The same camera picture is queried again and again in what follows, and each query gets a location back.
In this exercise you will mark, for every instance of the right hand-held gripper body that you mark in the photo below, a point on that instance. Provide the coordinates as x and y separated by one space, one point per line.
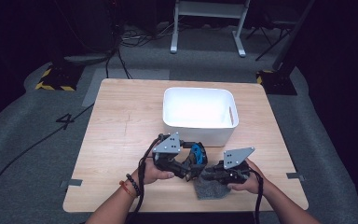
234 158

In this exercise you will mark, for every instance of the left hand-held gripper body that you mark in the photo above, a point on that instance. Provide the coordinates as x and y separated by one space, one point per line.
167 146

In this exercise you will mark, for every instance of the blue and black sock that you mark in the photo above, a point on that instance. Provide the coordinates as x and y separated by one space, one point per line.
196 155

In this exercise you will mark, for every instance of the grey knitted sock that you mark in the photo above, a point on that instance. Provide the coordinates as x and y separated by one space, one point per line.
209 189

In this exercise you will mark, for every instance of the white plastic bin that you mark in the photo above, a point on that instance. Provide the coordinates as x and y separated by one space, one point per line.
199 105

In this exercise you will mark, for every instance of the person's right hand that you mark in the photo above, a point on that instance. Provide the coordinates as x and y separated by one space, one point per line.
253 183

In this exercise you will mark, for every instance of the person's left hand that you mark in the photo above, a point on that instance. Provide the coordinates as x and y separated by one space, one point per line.
149 175

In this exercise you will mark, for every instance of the grey tape strip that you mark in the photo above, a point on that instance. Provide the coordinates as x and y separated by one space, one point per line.
73 183
296 176

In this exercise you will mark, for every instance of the black yellow striped stand base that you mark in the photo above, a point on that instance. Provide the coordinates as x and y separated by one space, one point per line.
60 77
278 82

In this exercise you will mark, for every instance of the black tripod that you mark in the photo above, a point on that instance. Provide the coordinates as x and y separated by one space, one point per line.
270 46

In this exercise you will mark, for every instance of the grey metal pole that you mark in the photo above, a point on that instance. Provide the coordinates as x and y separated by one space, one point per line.
293 34

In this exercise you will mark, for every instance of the white metal desk frame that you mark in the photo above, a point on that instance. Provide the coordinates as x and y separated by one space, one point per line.
209 9

